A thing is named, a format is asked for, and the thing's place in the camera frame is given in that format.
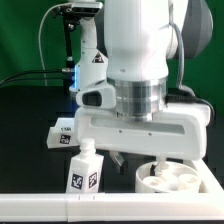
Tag black cable upper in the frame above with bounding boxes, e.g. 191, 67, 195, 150
0, 68, 75, 84

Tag white L-shaped fence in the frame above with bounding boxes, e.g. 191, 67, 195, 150
0, 160, 224, 222

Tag black cable lower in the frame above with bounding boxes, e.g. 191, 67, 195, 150
0, 75, 74, 88

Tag black camera on stand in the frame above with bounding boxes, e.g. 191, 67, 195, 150
54, 0, 103, 17

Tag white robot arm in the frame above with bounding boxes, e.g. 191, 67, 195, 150
74, 0, 213, 160

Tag grey camera cable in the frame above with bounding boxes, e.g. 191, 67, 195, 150
37, 3, 72, 87

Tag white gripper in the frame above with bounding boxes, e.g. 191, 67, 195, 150
74, 103, 211, 175

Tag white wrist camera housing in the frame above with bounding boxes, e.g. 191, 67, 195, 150
76, 80, 116, 109

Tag black cable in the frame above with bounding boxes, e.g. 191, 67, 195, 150
0, 75, 74, 88
0, 68, 75, 84

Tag black camera stand pole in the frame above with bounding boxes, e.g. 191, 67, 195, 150
63, 17, 75, 69

